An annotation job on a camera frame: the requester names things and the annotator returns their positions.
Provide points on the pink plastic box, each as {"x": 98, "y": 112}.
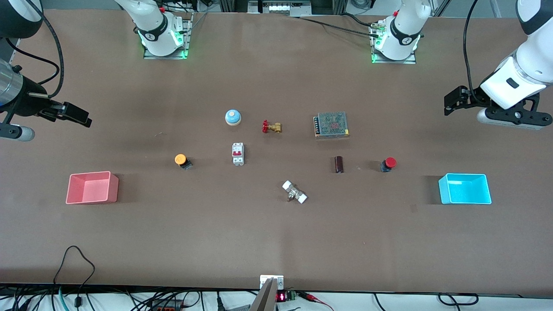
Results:
{"x": 92, "y": 188}

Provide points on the red clip lead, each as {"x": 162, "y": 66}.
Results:
{"x": 317, "y": 299}

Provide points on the metal fitting with white ends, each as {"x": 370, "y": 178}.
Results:
{"x": 294, "y": 192}

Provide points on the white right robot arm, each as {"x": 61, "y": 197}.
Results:
{"x": 153, "y": 26}

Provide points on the red digit display module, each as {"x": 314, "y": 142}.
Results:
{"x": 283, "y": 296}

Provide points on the white mounting bracket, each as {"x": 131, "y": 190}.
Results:
{"x": 278, "y": 280}

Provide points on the white red circuit breaker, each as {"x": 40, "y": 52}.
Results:
{"x": 238, "y": 153}

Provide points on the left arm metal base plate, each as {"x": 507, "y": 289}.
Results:
{"x": 410, "y": 60}

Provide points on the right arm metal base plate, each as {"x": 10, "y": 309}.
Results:
{"x": 186, "y": 36}

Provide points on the cyan plastic box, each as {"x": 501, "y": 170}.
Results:
{"x": 465, "y": 190}

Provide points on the grey metal bar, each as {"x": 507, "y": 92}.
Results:
{"x": 264, "y": 299}

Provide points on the dark brown cylinder capacitor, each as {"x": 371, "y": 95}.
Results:
{"x": 339, "y": 164}

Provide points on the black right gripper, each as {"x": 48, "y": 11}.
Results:
{"x": 27, "y": 103}

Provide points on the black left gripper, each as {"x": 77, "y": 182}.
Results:
{"x": 471, "y": 97}

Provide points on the yellow push button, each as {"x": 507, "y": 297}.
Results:
{"x": 181, "y": 160}

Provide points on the red push button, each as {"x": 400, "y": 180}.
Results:
{"x": 389, "y": 163}

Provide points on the metal mesh power supply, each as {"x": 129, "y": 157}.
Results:
{"x": 332, "y": 125}

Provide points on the aluminium frame rack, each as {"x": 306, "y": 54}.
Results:
{"x": 278, "y": 6}

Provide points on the blue call bell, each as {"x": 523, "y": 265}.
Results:
{"x": 233, "y": 117}

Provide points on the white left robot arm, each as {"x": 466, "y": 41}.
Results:
{"x": 402, "y": 34}

